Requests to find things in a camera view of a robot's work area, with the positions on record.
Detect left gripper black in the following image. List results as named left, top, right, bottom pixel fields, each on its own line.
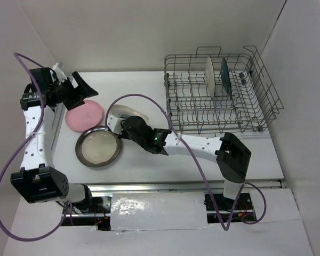
left=50, top=71, right=98, bottom=111

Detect beige bowl blue rings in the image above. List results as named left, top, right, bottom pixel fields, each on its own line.
left=109, top=104, right=150, bottom=122

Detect cream plate with tree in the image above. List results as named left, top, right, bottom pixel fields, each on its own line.
left=204, top=57, right=215, bottom=97

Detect blue floral plate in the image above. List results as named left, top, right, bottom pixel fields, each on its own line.
left=220, top=58, right=233, bottom=98

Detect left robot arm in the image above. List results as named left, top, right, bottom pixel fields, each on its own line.
left=10, top=63, right=98, bottom=213

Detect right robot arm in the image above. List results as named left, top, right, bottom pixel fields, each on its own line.
left=121, top=116, right=252, bottom=209

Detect pink plate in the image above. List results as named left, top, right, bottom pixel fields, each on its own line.
left=65, top=100, right=104, bottom=132

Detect brown rimmed cream plate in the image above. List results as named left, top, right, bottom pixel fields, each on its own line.
left=75, top=126, right=122, bottom=168

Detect white sheet front cover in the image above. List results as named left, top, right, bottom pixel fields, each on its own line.
left=110, top=192, right=208, bottom=231

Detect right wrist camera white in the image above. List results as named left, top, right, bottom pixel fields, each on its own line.
left=107, top=114, right=124, bottom=135

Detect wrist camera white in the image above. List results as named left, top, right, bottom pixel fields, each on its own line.
left=52, top=62, right=68, bottom=83
left=107, top=114, right=124, bottom=135

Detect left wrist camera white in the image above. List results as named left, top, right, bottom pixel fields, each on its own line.
left=52, top=62, right=68, bottom=83

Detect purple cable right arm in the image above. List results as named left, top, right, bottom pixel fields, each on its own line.
left=105, top=93, right=268, bottom=232

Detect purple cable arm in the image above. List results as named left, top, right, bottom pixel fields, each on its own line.
left=105, top=93, right=268, bottom=232
left=0, top=52, right=75, bottom=240

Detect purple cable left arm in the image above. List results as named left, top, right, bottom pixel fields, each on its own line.
left=0, top=52, right=75, bottom=240

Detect grey wire dish rack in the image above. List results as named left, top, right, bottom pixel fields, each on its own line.
left=164, top=45, right=284, bottom=134

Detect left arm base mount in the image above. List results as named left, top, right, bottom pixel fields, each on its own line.
left=61, top=195, right=112, bottom=231

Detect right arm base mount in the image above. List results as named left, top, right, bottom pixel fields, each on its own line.
left=204, top=192, right=257, bottom=223

